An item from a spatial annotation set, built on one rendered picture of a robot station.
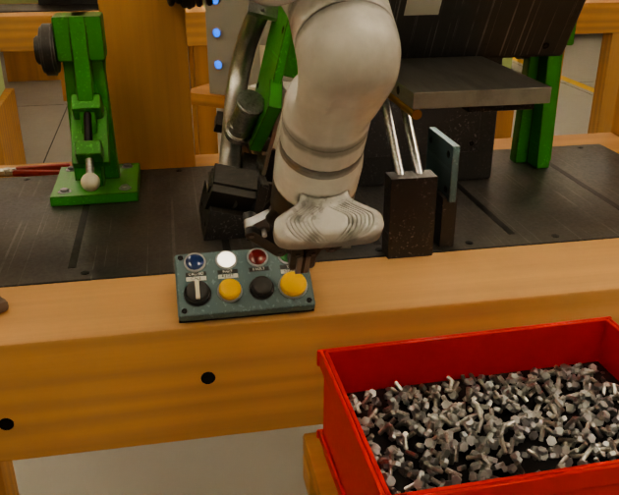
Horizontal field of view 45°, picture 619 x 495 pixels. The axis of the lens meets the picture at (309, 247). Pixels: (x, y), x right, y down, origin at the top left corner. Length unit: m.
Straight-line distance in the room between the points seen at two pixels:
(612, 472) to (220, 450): 1.53
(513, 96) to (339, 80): 0.40
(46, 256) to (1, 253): 0.06
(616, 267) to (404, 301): 0.29
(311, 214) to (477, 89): 0.30
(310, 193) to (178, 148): 0.77
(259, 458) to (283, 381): 1.18
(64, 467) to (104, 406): 1.24
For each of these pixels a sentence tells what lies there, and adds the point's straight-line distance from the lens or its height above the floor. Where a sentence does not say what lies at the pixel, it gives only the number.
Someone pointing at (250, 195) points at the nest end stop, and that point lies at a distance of 1.00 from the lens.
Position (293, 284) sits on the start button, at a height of 0.93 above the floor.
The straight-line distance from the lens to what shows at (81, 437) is 0.89.
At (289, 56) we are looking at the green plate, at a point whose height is 1.14.
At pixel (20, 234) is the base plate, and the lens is 1.11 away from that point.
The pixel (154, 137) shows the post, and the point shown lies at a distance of 1.36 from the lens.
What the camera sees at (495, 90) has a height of 1.13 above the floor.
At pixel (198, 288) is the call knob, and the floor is 0.94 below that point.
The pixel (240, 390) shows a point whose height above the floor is 0.81.
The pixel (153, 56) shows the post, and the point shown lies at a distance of 1.33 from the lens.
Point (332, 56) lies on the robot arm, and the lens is 0.48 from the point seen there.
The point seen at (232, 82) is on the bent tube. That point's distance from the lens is 1.11.
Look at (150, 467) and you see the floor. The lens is 2.05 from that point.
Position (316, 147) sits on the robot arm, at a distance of 0.57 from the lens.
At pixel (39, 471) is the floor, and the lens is 2.11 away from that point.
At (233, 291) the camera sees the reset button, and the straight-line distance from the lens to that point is 0.81.
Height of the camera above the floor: 1.31
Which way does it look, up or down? 24 degrees down
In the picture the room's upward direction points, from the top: straight up
